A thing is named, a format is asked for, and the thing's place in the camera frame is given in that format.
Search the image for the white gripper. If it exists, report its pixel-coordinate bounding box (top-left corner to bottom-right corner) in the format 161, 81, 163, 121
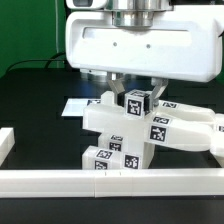
66, 9, 222, 109

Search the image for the white chair back frame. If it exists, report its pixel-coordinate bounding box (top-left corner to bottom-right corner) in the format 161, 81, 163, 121
83, 91, 224, 157

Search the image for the white tagged chair nut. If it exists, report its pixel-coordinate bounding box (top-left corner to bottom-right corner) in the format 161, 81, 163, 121
124, 89, 149, 118

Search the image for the white U-shaped fence frame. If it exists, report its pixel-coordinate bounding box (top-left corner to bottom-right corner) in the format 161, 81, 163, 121
0, 128, 224, 198

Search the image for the black cable bundle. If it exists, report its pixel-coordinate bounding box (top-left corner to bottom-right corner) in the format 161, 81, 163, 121
6, 0, 68, 73

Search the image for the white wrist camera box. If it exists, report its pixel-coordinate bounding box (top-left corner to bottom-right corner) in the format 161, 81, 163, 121
66, 0, 109, 9

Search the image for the white chair seat plate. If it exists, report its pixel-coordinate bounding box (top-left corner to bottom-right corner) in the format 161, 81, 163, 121
121, 137, 155, 169

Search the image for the white marker base sheet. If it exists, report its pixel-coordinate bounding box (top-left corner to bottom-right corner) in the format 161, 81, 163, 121
61, 97, 103, 118

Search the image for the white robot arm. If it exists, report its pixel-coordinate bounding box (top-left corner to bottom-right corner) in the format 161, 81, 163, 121
65, 0, 224, 108

